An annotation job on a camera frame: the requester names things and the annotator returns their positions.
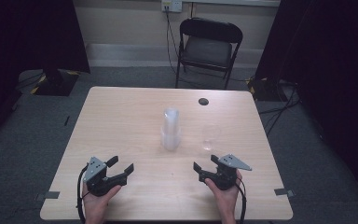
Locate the white wall trunking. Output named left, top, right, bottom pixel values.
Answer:
left=181, top=0, right=282, bottom=8

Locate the grey tape strip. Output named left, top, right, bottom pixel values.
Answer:
left=34, top=190, right=61, bottom=202
left=273, top=188, right=296, bottom=198

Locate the hand-held gripper black cable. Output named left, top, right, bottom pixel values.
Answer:
left=76, top=164, right=90, bottom=224
left=234, top=176, right=248, bottom=224

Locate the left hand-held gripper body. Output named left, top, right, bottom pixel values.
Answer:
left=82, top=156, right=128, bottom=198

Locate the person's left hand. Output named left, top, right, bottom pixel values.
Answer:
left=81, top=177, right=123, bottom=217

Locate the black folding chair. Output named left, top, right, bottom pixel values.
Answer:
left=174, top=17, right=244, bottom=91

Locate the dark curtain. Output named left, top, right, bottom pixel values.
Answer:
left=254, top=0, right=358, bottom=206
left=0, top=0, right=90, bottom=147

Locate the left hand-held gripper black cable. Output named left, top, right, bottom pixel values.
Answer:
left=76, top=164, right=90, bottom=224

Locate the bundle of black floor cables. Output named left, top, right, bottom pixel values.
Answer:
left=256, top=79, right=303, bottom=138

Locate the person's right hand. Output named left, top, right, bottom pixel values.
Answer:
left=204, top=169, right=244, bottom=217

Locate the stack of clear plastic cups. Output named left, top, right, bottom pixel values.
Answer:
left=159, top=106, right=182, bottom=152

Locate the white wall socket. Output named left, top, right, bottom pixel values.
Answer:
left=160, top=0, right=184, bottom=14

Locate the black stand base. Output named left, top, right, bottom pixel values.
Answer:
left=247, top=76, right=282, bottom=103
left=30, top=68, right=81, bottom=97

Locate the single transparent drinking cup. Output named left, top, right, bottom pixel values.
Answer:
left=201, top=123, right=222, bottom=152

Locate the right hand-held gripper black cable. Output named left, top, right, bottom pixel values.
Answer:
left=234, top=176, right=248, bottom=224

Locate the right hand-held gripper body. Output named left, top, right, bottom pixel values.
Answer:
left=199, top=153, right=253, bottom=191

